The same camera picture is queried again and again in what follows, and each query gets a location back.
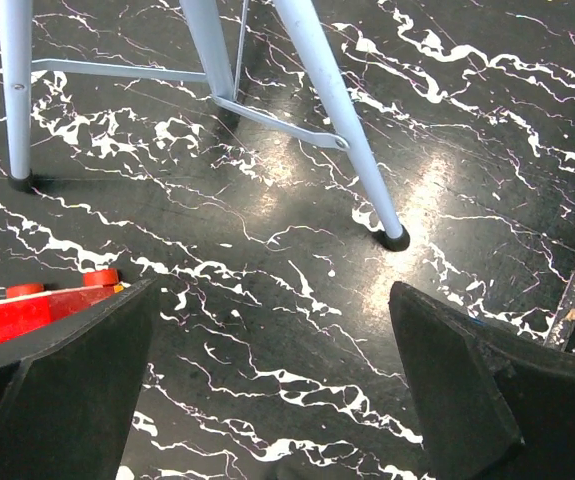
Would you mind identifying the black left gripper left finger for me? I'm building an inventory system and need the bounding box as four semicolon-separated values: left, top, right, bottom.
0;280;157;479

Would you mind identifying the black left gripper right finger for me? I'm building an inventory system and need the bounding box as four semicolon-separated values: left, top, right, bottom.
389;282;575;479

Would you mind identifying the red toy brick car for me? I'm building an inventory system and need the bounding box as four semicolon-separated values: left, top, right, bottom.
0;268;125;344

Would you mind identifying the blue music stand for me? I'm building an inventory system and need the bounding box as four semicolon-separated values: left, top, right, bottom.
0;1;410;252

